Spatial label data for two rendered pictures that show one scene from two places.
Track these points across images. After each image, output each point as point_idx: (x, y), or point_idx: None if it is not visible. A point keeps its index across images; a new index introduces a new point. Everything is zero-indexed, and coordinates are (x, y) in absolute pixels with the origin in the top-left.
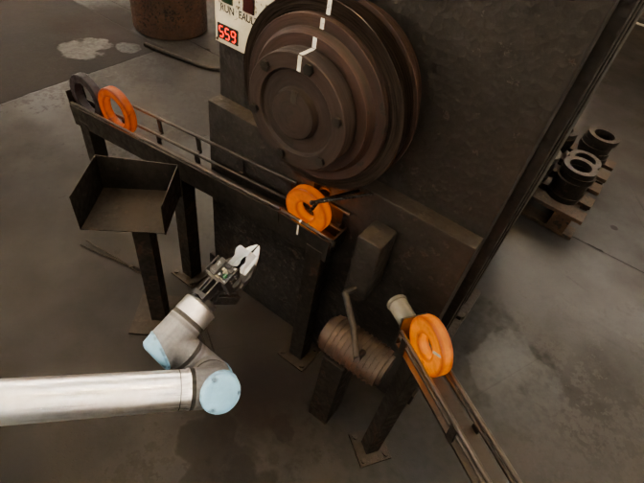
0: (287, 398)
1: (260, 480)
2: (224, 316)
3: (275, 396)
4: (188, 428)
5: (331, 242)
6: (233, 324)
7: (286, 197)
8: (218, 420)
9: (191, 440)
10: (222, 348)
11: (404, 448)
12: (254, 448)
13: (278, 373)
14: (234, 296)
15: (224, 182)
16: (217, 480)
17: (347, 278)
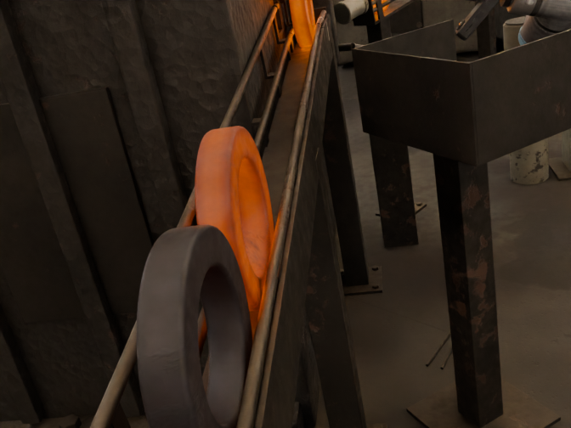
0: (424, 260)
1: (521, 230)
2: (389, 358)
3: (433, 266)
4: (560, 284)
5: (326, 13)
6: (390, 344)
7: (289, 36)
8: (517, 276)
9: (565, 276)
10: (437, 328)
11: (376, 200)
12: (503, 246)
13: (405, 278)
14: (466, 17)
15: (315, 62)
16: (563, 244)
17: (336, 45)
